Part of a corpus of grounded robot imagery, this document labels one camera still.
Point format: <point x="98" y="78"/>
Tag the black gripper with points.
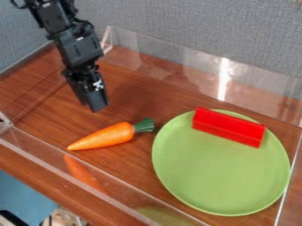
<point x="79" y="48"/>

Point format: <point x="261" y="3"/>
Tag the orange toy carrot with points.
<point x="113" y="135"/>

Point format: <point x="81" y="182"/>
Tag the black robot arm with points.
<point x="51" y="10"/>

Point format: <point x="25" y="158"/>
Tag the red rectangular block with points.
<point x="229" y="127"/>

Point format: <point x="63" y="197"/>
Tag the green round plate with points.
<point x="214" y="174"/>

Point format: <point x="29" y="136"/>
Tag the clear acrylic enclosure wall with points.
<point x="157" y="80"/>

